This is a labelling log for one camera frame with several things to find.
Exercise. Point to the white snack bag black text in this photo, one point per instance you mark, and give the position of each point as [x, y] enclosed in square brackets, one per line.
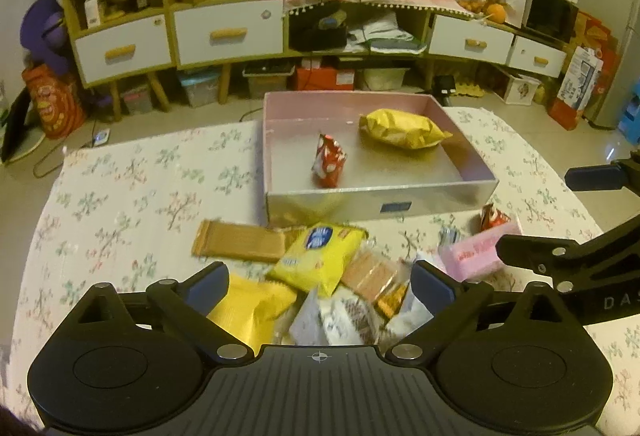
[346, 319]

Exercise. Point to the pink snack packet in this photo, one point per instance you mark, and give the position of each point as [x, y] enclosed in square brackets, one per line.
[475, 257]

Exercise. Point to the ribbed yellow snack bag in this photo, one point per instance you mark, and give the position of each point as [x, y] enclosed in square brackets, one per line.
[250, 309]

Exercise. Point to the yellow biscuit packet blue logo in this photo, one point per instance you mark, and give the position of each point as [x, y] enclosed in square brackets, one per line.
[318, 257]

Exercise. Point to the clear cracker packet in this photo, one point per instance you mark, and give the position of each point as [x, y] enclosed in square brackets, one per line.
[377, 279]

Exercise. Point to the floral tablecloth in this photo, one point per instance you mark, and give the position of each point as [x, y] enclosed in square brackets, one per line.
[128, 214]

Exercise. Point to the black microwave oven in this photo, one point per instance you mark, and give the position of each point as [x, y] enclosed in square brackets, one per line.
[544, 18]

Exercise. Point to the blue plastic stool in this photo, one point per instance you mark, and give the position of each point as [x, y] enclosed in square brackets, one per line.
[629, 124]

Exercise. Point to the red storage box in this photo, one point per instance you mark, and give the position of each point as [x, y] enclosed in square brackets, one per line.
[312, 75]

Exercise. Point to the brown wafer packet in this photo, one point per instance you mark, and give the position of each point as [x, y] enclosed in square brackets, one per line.
[243, 242]

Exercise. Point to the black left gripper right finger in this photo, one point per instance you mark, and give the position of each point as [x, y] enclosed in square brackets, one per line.
[492, 362]

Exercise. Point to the crumpled yellow snack bag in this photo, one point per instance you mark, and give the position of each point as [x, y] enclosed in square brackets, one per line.
[402, 129]

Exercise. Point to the pink cardboard box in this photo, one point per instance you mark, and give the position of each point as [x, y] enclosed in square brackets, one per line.
[378, 181]

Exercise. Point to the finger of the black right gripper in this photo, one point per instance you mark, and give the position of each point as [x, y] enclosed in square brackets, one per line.
[598, 280]
[612, 176]

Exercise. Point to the small red snack packet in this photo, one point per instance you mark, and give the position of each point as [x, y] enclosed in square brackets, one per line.
[329, 162]

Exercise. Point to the purple plush toy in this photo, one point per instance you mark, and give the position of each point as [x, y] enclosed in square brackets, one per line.
[43, 34]

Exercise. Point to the wooden cabinet white drawers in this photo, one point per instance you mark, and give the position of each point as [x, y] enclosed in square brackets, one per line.
[192, 34]

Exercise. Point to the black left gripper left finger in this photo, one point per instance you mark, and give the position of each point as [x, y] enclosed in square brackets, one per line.
[136, 362]

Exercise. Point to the orange patterned bag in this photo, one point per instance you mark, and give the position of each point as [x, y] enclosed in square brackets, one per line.
[56, 100]

